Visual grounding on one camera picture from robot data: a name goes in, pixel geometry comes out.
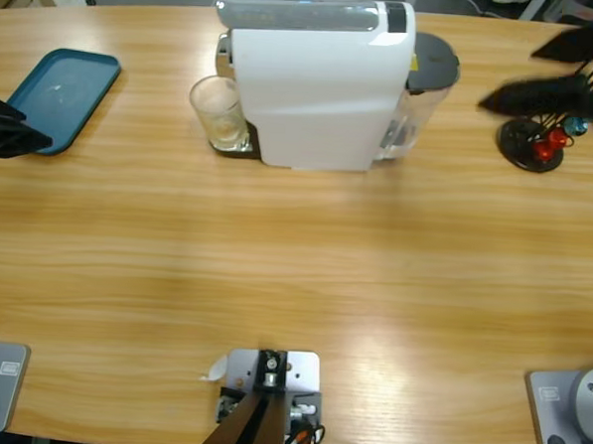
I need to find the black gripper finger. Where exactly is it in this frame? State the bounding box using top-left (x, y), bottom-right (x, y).
top-left (0, 95), bottom-right (30, 125)
top-left (0, 116), bottom-right (56, 163)

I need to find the blue plastic tray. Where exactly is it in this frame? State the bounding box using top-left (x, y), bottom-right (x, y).
top-left (4, 45), bottom-right (123, 160)

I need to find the clear drinking glass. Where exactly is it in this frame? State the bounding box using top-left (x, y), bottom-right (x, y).
top-left (185, 74), bottom-right (253, 155)

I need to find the blue coffee capsule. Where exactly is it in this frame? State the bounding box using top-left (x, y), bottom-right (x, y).
top-left (562, 115), bottom-right (590, 139)

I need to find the white capsule coffee machine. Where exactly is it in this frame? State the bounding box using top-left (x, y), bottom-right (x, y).
top-left (209, 0), bottom-right (418, 178)

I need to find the black capsule holder with rods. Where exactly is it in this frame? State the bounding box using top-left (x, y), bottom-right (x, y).
top-left (495, 110), bottom-right (590, 177)

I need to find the clear water tank dark lid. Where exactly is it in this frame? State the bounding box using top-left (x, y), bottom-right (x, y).
top-left (372, 30), bottom-right (463, 166)

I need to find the white tape tab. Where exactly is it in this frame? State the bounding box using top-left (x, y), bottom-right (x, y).
top-left (199, 354), bottom-right (229, 383)

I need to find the dark camera post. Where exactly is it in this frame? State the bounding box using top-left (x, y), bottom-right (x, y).
top-left (195, 345), bottom-right (291, 444)

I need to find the white camera mounting block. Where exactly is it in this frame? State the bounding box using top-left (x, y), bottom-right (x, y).
top-left (222, 346), bottom-right (327, 444)

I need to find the orange and black cable bundle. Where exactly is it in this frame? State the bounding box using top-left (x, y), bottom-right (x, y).
top-left (284, 419), bottom-right (327, 444)

